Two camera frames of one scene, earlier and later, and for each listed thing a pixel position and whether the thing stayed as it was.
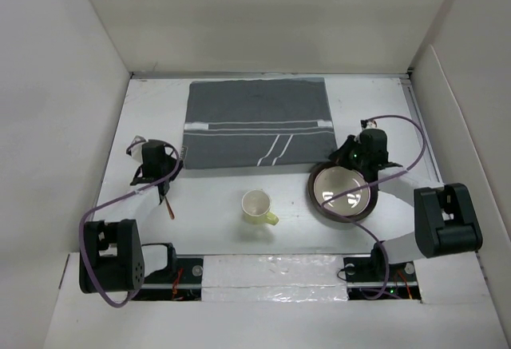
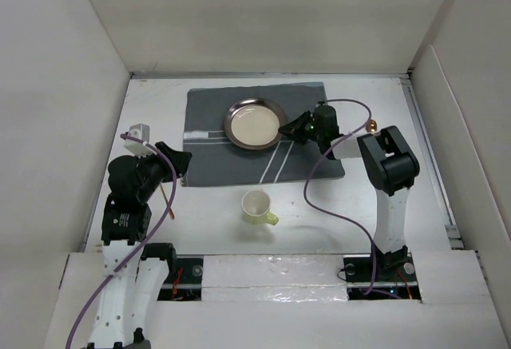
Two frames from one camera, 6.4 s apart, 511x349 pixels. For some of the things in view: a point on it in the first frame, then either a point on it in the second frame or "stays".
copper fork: (172, 216) stays
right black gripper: (340, 155) to (293, 128)
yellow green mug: (255, 204) stays
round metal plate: (332, 179) to (254, 123)
